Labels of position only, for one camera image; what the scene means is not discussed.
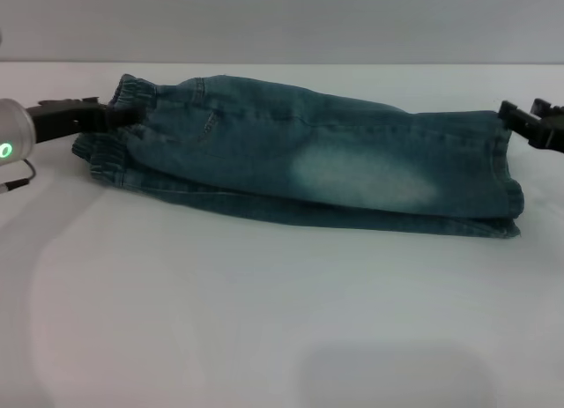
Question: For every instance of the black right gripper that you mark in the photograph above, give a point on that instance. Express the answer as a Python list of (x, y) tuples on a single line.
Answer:
[(548, 132)]

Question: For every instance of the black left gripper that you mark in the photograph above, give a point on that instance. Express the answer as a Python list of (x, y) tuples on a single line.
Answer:
[(66, 119)]

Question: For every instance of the blue denim shorts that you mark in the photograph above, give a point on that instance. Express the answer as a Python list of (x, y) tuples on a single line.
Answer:
[(308, 152)]

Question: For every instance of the white tablecloth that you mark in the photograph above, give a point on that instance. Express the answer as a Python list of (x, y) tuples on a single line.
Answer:
[(220, 293)]

